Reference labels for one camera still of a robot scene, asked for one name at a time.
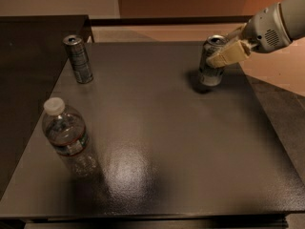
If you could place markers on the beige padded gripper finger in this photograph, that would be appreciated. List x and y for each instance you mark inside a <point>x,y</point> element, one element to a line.
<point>235,33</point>
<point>233,52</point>

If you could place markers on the grey robot gripper body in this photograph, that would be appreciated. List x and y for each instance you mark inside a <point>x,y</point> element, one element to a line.
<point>264,29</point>

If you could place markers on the green 7up soda can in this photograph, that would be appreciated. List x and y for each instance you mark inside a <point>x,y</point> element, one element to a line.
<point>208,74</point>

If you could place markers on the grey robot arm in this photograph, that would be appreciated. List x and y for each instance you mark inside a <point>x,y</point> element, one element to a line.
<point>293,13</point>

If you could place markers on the slim silver energy drink can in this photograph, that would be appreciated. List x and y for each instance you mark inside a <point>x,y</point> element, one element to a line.
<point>77,54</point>

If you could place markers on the clear plastic water bottle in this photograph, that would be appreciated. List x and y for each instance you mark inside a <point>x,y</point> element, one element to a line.
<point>66,131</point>

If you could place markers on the dark side table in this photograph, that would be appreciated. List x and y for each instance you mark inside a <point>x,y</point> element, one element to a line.
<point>32,56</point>

